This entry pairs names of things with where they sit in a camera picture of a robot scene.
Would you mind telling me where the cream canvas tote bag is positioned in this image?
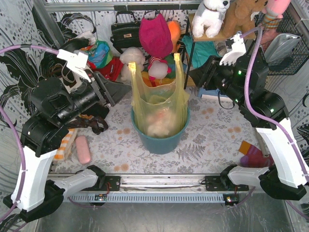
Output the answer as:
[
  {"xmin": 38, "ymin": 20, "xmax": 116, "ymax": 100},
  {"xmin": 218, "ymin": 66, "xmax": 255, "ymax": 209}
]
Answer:
[{"xmin": 61, "ymin": 61, "xmax": 82, "ymax": 93}]

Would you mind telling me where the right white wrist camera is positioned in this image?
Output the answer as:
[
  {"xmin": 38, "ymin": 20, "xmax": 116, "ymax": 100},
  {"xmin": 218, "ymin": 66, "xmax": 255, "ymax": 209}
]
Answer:
[{"xmin": 219, "ymin": 33, "xmax": 246, "ymax": 66}]

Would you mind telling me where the white grey plush dog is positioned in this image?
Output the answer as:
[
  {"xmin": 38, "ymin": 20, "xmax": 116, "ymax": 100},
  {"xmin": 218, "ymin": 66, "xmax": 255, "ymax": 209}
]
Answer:
[{"xmin": 192, "ymin": 0, "xmax": 230, "ymax": 38}]

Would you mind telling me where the yellow trash bag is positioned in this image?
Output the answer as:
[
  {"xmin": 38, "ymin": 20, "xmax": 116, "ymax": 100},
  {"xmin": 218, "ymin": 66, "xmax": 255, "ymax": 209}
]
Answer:
[{"xmin": 128, "ymin": 53, "xmax": 189, "ymax": 135}]

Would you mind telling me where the magenta cloth bag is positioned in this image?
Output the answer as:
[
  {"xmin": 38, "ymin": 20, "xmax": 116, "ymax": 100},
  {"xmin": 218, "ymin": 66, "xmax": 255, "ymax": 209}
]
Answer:
[{"xmin": 139, "ymin": 13, "xmax": 173, "ymax": 58}]

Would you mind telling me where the grey patterned ball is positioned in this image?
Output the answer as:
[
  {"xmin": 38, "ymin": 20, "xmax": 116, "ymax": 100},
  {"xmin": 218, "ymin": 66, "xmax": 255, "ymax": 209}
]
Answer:
[{"xmin": 215, "ymin": 41, "xmax": 227, "ymax": 57}]

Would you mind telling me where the brown plush dog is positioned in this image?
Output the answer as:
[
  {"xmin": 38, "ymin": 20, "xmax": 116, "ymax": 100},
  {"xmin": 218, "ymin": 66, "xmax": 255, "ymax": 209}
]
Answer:
[{"xmin": 222, "ymin": 0, "xmax": 268, "ymax": 38}]

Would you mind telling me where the pink plush toy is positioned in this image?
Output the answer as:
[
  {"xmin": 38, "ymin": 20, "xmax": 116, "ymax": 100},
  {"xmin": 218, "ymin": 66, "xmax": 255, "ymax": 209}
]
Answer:
[{"xmin": 262, "ymin": 0, "xmax": 291, "ymax": 25}]

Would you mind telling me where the cream plush lamb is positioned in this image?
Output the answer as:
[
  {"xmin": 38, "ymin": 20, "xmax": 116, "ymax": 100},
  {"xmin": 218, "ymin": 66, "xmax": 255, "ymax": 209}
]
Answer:
[{"xmin": 120, "ymin": 47, "xmax": 146, "ymax": 81}]

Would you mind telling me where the pink white plush doll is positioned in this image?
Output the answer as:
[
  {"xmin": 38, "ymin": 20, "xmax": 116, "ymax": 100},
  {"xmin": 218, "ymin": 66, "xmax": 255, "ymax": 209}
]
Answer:
[{"xmin": 148, "ymin": 56, "xmax": 171, "ymax": 81}]

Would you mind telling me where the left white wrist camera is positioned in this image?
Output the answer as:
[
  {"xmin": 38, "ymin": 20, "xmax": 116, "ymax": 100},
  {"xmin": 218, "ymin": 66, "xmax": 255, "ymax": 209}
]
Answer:
[{"xmin": 57, "ymin": 49, "xmax": 91, "ymax": 82}]

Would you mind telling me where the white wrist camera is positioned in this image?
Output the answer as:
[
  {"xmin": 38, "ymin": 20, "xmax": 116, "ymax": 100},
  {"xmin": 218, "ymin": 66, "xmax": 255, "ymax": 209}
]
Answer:
[
  {"xmin": 219, "ymin": 33, "xmax": 246, "ymax": 66},
  {"xmin": 57, "ymin": 49, "xmax": 91, "ymax": 82}
]

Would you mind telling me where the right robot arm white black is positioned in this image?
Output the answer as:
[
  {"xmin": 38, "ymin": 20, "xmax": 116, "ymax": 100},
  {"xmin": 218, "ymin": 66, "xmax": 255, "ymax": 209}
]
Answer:
[{"xmin": 189, "ymin": 55, "xmax": 308, "ymax": 201}]

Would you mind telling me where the brown patterned strap bag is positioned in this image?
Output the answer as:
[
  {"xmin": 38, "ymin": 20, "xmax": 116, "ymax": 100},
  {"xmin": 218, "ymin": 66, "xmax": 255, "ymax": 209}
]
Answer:
[{"xmin": 67, "ymin": 115, "xmax": 109, "ymax": 135}]

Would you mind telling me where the black hat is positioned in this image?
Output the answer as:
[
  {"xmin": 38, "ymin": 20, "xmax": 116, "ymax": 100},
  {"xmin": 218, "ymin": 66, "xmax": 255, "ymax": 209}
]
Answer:
[{"xmin": 60, "ymin": 38, "xmax": 90, "ymax": 53}]

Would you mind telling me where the metal pole with handle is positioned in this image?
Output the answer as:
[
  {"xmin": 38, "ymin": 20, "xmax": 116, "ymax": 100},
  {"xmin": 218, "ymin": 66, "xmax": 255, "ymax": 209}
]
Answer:
[{"xmin": 255, "ymin": 131, "xmax": 269, "ymax": 158}]

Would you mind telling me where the black wire basket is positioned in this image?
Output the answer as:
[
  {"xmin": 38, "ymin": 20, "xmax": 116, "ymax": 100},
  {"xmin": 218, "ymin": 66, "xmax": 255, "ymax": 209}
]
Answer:
[{"xmin": 255, "ymin": 12, "xmax": 309, "ymax": 75}]

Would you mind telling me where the pink rolled towel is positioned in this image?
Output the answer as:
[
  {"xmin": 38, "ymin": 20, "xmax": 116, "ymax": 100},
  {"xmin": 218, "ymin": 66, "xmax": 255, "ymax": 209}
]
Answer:
[{"xmin": 75, "ymin": 136, "xmax": 91, "ymax": 165}]

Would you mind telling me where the metal base rail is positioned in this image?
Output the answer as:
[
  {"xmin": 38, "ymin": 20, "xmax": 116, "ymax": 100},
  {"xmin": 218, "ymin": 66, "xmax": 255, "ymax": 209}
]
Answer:
[{"xmin": 64, "ymin": 174, "xmax": 251, "ymax": 206}]

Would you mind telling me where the crumpled paper trash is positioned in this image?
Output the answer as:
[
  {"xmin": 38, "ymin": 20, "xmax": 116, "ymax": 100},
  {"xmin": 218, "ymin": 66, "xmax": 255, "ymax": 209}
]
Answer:
[{"xmin": 145, "ymin": 109, "xmax": 177, "ymax": 138}]

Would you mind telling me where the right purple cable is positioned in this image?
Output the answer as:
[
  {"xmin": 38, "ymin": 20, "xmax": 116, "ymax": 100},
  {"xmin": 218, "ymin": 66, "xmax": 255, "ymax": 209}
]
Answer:
[{"xmin": 241, "ymin": 26, "xmax": 309, "ymax": 220}]

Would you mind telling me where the orange white checkered towel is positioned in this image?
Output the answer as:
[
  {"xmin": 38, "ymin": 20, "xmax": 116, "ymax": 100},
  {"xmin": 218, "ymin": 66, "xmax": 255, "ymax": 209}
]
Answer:
[{"xmin": 54, "ymin": 129, "xmax": 78, "ymax": 161}]

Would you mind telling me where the purple cable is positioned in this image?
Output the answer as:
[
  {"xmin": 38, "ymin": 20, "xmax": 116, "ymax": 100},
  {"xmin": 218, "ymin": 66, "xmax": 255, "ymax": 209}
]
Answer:
[
  {"xmin": 0, "ymin": 44, "xmax": 60, "ymax": 225},
  {"xmin": 241, "ymin": 26, "xmax": 309, "ymax": 220}
]

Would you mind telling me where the teal folded cloth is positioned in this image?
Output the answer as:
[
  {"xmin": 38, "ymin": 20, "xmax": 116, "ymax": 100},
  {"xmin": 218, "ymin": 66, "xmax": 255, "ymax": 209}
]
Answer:
[{"xmin": 182, "ymin": 35, "xmax": 219, "ymax": 69}]

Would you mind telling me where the red cloth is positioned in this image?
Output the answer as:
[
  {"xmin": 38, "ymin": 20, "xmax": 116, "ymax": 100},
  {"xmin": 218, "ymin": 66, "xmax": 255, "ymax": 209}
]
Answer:
[{"xmin": 87, "ymin": 57, "xmax": 124, "ymax": 82}]

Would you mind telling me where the orange plush toy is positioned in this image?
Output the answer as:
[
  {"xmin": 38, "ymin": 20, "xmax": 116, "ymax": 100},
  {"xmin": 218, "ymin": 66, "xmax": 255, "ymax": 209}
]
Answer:
[{"xmin": 167, "ymin": 21, "xmax": 181, "ymax": 53}]

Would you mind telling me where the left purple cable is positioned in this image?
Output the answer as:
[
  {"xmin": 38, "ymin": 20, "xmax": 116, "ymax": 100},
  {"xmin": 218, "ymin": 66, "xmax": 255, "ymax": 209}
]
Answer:
[{"xmin": 0, "ymin": 44, "xmax": 60, "ymax": 225}]

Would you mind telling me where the colourful printed bag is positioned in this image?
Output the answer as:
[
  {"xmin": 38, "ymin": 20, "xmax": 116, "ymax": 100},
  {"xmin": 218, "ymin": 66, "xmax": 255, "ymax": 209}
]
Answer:
[{"xmin": 82, "ymin": 41, "xmax": 113, "ymax": 69}]

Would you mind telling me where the wooden black frame shelf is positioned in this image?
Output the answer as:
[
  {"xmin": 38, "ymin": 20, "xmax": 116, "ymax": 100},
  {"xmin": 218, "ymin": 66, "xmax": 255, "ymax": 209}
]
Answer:
[{"xmin": 181, "ymin": 13, "xmax": 258, "ymax": 89}]

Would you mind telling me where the blue floor mop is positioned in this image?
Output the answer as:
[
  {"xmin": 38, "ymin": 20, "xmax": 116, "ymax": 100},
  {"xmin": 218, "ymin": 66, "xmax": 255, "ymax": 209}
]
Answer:
[{"xmin": 197, "ymin": 88, "xmax": 231, "ymax": 101}]

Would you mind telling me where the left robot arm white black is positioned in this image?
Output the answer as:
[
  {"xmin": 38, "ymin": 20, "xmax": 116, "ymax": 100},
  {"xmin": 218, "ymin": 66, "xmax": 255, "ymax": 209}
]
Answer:
[{"xmin": 3, "ymin": 72, "xmax": 131, "ymax": 223}]

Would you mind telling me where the black leather handbag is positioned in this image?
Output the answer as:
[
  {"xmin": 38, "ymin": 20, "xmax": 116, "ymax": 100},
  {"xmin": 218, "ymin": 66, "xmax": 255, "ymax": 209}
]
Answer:
[{"xmin": 110, "ymin": 11, "xmax": 142, "ymax": 54}]

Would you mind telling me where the rainbow striped cloth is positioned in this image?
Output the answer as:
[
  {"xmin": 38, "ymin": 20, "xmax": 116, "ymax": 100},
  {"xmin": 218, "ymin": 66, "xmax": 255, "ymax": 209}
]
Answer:
[{"xmin": 141, "ymin": 55, "xmax": 176, "ymax": 87}]

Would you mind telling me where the teal trash bin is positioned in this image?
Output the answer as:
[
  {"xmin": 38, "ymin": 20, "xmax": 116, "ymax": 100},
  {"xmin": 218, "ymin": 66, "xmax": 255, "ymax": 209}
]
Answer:
[{"xmin": 130, "ymin": 108, "xmax": 191, "ymax": 155}]

